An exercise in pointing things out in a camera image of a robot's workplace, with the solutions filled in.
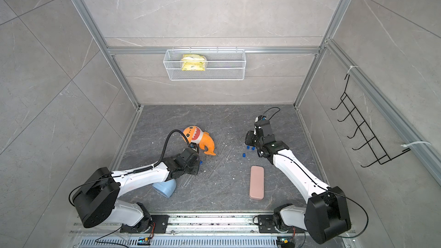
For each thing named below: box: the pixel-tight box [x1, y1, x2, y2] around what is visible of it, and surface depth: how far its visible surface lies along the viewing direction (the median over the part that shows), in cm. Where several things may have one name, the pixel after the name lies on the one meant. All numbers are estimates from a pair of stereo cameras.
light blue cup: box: [152, 179, 177, 199], surface depth 78 cm
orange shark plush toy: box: [183, 125, 216, 156], surface depth 97 cm
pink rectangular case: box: [249, 165, 265, 201], surface depth 85 cm
